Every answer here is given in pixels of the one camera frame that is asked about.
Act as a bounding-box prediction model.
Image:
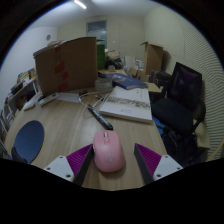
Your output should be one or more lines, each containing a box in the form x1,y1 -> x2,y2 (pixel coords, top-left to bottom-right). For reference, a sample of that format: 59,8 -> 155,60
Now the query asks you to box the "white paper sheet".
58,91 -> 81,104

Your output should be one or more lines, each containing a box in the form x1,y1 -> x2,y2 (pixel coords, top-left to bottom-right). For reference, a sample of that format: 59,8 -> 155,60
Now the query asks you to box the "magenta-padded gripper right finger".
133,142 -> 184,186

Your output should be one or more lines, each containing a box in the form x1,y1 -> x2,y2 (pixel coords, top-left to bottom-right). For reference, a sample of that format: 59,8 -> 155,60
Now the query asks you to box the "blue mouse pad with wrist rest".
11,120 -> 46,165

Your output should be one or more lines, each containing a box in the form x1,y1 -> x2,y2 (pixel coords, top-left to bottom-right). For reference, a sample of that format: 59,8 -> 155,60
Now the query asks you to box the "cluttered shelf unit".
0,68 -> 39,141

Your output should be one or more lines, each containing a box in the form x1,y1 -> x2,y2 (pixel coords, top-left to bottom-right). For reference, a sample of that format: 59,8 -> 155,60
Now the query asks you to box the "blue book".
98,72 -> 149,91

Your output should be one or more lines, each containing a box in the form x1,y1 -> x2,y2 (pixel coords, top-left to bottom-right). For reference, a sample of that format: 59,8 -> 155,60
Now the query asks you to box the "clear round container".
94,77 -> 114,93

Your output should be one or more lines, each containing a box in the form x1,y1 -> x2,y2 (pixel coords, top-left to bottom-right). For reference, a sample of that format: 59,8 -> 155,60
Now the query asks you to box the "white cable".
78,90 -> 111,109

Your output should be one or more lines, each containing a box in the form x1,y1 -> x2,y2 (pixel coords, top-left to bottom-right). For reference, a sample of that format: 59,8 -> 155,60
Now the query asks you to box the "pink computer mouse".
92,130 -> 127,173

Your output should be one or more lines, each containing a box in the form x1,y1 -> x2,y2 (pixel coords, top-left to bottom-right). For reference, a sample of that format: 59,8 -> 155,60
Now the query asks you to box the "large white book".
98,85 -> 154,124

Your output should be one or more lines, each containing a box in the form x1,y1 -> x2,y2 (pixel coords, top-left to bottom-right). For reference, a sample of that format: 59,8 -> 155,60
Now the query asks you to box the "large brown cardboard box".
32,36 -> 99,98

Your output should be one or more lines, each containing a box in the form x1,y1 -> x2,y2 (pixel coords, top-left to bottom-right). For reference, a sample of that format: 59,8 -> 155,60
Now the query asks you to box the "ceiling tube light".
73,0 -> 88,10

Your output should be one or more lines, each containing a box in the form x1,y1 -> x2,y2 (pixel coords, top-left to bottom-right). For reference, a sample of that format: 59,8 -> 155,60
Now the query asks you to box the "tall open cardboard box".
140,40 -> 165,76

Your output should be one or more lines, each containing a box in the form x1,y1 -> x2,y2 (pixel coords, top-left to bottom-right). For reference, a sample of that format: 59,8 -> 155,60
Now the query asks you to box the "black office chair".
150,61 -> 207,158

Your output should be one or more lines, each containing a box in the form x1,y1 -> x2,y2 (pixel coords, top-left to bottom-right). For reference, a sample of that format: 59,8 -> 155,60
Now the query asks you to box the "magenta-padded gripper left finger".
43,143 -> 95,187

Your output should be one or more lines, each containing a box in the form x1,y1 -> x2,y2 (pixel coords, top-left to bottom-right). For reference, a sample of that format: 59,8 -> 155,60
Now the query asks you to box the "grey door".
86,20 -> 108,48

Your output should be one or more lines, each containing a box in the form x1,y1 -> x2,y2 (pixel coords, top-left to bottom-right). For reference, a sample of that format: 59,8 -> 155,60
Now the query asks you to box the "green box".
96,39 -> 107,70

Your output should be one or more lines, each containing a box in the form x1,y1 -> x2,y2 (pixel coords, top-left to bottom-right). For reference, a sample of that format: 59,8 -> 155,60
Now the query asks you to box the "black pen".
86,104 -> 114,131

